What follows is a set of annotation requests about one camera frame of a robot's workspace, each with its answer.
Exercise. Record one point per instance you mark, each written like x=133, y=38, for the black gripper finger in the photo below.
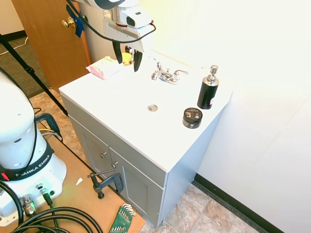
x=137, y=60
x=117, y=52

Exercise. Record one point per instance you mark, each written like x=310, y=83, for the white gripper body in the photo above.
x=121, y=34

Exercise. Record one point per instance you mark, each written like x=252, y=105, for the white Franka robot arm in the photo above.
x=22, y=136

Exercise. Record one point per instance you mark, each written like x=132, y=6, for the yellow lidded jar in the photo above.
x=126, y=59

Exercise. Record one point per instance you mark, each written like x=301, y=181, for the amber bottle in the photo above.
x=128, y=49

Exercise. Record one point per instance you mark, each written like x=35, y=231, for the pink wipes pack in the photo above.
x=105, y=68

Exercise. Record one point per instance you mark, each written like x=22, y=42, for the chrome faucet spout body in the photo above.
x=167, y=77

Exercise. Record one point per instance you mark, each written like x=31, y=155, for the blue tape strip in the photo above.
x=79, y=28

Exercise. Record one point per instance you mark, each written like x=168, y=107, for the chrome sink drain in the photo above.
x=152, y=108

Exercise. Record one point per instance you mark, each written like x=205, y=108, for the brass door knob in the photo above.
x=68, y=23

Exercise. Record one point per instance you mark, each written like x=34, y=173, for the grey vanity with white sink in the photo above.
x=126, y=116

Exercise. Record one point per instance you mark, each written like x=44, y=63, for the wooden door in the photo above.
x=51, y=48

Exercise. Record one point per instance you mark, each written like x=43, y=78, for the black soap dispenser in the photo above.
x=206, y=94

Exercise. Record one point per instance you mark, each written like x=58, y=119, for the black round jar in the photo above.
x=192, y=119

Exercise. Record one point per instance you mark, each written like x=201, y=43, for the black tripod stand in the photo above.
x=24, y=65

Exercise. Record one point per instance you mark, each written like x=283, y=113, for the dark green clamp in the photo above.
x=52, y=123

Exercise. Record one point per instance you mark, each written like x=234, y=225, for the metal cabinet knob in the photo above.
x=104, y=154
x=114, y=164

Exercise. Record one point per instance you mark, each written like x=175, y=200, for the black C-clamp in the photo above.
x=116, y=180

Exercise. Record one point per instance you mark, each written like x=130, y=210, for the white paper scrap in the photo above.
x=79, y=181

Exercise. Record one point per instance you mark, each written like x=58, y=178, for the brown mounting board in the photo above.
x=80, y=194

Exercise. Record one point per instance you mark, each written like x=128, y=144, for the green hex key set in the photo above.
x=121, y=218

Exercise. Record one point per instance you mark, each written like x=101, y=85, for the black baseboard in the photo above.
x=230, y=199

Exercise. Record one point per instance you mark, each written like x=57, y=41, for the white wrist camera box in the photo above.
x=139, y=17

